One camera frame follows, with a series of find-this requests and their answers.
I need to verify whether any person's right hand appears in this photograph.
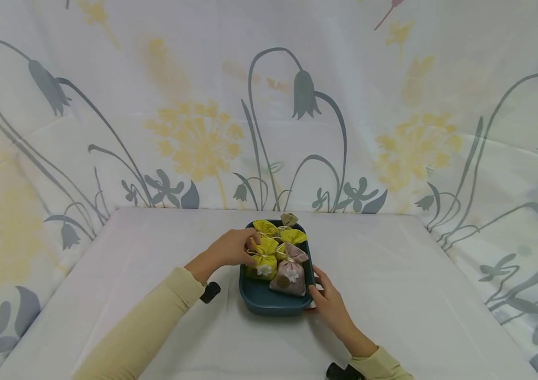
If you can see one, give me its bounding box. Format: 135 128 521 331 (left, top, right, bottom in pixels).
307 265 379 359

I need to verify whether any person's left hand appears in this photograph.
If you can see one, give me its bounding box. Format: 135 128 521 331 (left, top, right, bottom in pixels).
184 228 261 286

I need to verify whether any yellow sachet with white flower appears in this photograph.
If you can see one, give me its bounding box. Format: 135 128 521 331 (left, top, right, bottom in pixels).
246 237 279 280

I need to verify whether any dark blue rectangular tray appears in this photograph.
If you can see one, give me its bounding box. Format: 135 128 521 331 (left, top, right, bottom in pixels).
239 220 316 317

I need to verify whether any person's left forearm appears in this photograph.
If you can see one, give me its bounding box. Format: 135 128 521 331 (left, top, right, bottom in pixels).
71 267 206 380

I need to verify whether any plain yellow sachet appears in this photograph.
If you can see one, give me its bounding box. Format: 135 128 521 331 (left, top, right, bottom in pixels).
278 227 308 246
252 220 279 239

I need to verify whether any pink sachet with white flower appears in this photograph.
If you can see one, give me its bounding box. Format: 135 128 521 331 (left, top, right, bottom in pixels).
269 242 309 297

